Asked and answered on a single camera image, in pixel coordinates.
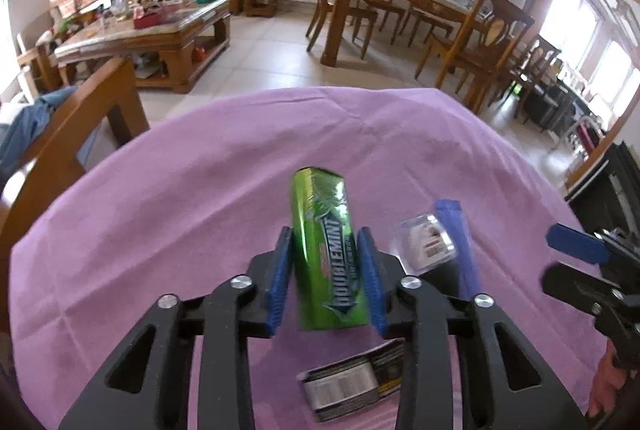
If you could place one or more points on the black white wrapper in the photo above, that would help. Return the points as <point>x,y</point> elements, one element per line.
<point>350,380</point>

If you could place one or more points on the black low table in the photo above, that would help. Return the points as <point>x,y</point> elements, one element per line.
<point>545,97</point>

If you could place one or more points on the blue jeans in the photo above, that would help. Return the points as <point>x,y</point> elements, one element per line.
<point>30,130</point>

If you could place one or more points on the wooden sofa frame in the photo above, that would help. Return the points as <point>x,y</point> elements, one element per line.
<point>100,110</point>

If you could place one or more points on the person's right hand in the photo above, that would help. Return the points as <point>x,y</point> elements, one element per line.
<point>607,385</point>

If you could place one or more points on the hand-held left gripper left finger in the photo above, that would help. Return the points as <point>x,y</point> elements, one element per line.
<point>277,285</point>

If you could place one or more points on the green chewing gum pack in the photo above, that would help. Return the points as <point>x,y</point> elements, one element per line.
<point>325,260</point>

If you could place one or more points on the blue flat packet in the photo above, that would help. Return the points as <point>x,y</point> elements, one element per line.
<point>462,235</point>

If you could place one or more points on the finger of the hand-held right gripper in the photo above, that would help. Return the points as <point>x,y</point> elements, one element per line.
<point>575,285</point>
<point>575,242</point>

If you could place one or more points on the clear plastic small box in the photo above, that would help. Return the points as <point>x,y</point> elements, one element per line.
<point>422,242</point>

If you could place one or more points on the purple tablecloth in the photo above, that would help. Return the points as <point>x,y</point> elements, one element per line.
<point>175,210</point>

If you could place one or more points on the black upright piano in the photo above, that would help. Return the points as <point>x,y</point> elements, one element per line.
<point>615,190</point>

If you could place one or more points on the red box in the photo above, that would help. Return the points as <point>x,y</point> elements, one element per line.
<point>152,19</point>

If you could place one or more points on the wooden coffee table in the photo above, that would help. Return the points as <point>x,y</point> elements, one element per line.
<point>165,37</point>

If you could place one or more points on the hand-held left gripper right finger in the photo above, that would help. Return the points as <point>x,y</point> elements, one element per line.
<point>372,285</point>

